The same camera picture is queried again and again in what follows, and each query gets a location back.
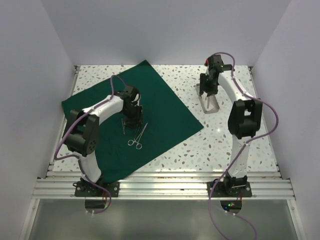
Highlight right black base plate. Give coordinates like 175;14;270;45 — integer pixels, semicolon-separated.
211;181;253;198

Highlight steel hemostat forceps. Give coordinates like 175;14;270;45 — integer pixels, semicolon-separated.
127;123;148;150

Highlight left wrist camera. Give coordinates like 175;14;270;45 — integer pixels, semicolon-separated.
132;91;141;104

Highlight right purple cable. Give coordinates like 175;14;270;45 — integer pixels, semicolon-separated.
208;51;280;240

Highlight aluminium rail frame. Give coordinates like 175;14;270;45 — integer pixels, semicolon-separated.
20;65;306;240

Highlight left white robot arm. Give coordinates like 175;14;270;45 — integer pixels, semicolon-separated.
62;85;143;197

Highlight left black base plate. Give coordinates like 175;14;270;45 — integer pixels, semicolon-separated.
72;181;120;198

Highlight fine straight tweezers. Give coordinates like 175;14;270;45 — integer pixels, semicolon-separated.
134;125;141;138

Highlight green surgical cloth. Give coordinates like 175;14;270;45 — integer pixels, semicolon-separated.
61;59;205;183

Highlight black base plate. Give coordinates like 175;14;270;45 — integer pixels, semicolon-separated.
211;181;253;198
72;181;120;198

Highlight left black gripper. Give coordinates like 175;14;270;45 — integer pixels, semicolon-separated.
122;103;143;130

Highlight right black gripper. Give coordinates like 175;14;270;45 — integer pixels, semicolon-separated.
199;73;218;98

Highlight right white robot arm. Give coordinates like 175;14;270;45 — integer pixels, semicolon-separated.
195;53;263;198

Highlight metal tray tin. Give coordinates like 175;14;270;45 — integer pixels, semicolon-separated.
195;83;220;114

